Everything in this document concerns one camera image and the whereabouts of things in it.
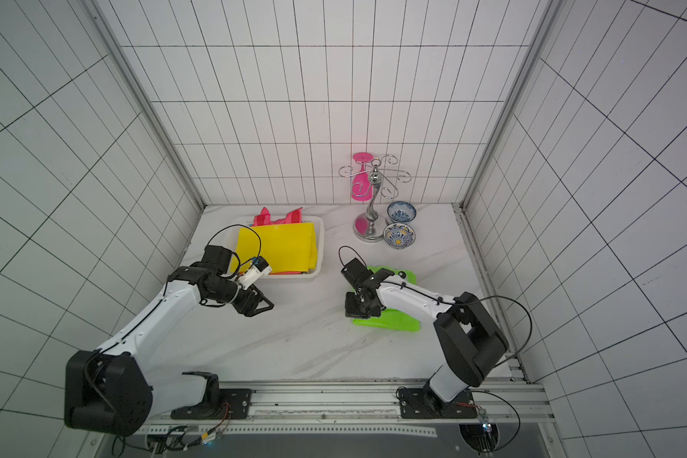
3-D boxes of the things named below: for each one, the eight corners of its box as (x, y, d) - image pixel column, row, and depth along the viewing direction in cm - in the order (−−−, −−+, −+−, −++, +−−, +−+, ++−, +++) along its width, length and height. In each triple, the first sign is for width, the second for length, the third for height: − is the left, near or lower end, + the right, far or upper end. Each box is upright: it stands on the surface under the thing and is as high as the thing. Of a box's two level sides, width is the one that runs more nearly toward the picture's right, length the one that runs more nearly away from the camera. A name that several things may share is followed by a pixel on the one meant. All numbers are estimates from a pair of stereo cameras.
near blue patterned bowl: (384, 249, 107) (385, 243, 104) (382, 230, 113) (383, 223, 110) (414, 249, 107) (417, 243, 104) (411, 230, 113) (413, 223, 110)
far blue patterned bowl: (387, 222, 116) (388, 215, 112) (385, 209, 121) (386, 201, 118) (415, 222, 116) (417, 215, 113) (412, 209, 121) (414, 201, 118)
